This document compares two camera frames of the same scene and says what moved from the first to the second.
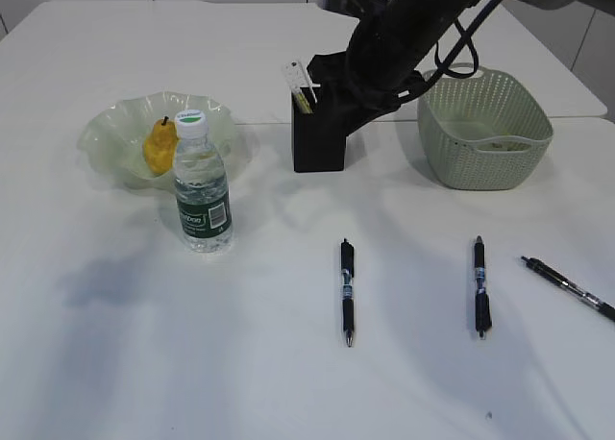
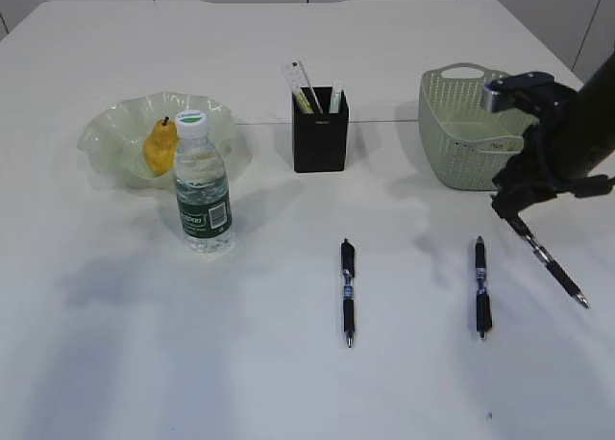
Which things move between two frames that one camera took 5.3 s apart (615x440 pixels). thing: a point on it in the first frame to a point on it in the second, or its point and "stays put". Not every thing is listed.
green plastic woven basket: x=483 y=132 stays put
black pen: x=549 y=272 to x=553 y=266
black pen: x=481 y=301 stays put
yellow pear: x=160 y=144 stays put
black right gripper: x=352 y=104 to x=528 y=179
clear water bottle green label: x=202 y=195 stays put
